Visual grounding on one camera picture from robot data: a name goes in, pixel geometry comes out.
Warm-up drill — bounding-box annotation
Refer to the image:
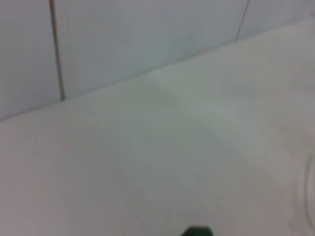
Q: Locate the green glasses case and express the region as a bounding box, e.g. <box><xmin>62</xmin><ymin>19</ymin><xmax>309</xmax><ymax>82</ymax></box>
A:
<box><xmin>181</xmin><ymin>225</ymin><xmax>214</xmax><ymax>236</ymax></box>

